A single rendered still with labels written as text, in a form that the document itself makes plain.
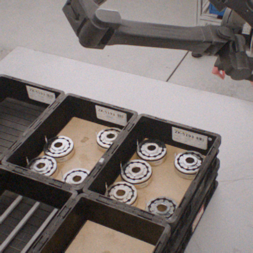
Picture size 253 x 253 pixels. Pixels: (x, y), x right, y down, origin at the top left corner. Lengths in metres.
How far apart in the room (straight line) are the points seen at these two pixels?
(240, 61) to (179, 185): 0.45
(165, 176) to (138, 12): 2.68
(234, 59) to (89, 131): 0.65
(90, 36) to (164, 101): 0.97
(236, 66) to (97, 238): 0.63
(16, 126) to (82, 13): 0.80
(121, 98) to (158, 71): 1.37
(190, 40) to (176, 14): 2.78
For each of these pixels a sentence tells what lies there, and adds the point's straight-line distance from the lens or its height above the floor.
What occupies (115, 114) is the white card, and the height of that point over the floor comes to 0.90.
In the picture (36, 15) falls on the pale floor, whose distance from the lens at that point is 4.45.
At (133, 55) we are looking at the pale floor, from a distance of 3.83.
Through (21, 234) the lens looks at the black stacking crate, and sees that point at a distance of 1.70.
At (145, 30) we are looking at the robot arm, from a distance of 1.43.
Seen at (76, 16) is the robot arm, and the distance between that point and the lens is 1.39.
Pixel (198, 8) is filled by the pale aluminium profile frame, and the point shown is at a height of 0.36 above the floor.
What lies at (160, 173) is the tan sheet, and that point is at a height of 0.83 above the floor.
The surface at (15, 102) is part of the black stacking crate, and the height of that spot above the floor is 0.83.
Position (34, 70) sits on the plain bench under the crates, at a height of 0.70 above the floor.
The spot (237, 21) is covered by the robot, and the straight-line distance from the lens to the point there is 1.84.
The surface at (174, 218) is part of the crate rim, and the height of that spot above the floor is 0.93.
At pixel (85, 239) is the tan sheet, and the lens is 1.64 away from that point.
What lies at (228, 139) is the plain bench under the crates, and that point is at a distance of 2.11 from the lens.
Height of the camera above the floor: 2.12
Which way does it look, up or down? 41 degrees down
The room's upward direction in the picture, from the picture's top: 5 degrees counter-clockwise
